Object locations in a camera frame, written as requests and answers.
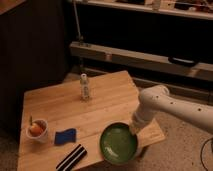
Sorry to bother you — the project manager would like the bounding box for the blue sponge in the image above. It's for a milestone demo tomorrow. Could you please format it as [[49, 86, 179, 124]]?
[[54, 128, 77, 145]]

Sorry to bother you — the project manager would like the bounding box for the black cable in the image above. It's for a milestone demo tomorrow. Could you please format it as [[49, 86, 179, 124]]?
[[200, 137, 213, 171]]

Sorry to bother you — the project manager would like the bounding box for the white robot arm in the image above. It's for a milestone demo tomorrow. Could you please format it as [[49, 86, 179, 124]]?
[[130, 85, 213, 135]]

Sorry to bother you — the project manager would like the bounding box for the green ceramic bowl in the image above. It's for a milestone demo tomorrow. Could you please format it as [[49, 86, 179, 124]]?
[[99, 122, 138, 165]]

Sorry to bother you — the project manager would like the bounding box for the grey metal shelf rail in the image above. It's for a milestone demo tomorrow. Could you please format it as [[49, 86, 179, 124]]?
[[69, 41, 213, 82]]

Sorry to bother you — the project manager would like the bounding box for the clear plastic bottle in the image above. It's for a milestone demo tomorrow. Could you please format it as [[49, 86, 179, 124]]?
[[80, 73, 90, 100]]

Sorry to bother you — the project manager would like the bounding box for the black white striped cloth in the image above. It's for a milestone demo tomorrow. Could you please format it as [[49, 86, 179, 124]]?
[[56, 144, 87, 171]]

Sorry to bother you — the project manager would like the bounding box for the metal vertical pole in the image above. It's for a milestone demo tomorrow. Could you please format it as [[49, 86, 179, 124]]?
[[73, 0, 83, 44]]

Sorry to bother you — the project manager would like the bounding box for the black handle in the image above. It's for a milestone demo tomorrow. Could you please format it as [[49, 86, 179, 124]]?
[[168, 57, 199, 67]]

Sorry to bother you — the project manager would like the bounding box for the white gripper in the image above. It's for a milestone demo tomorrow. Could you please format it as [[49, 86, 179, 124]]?
[[129, 107, 156, 135]]

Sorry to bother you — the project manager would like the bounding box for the upper shelf board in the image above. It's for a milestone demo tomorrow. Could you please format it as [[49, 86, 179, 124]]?
[[67, 0, 213, 21]]

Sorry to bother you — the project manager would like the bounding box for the white paper cup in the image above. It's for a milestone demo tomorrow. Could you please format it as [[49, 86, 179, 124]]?
[[26, 119, 48, 143]]

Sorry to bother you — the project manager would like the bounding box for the orange fruit in cup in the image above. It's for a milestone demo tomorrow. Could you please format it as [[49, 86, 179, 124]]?
[[29, 123, 44, 136]]

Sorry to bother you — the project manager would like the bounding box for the wooden table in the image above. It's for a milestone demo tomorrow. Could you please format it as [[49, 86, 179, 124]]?
[[17, 70, 167, 171]]

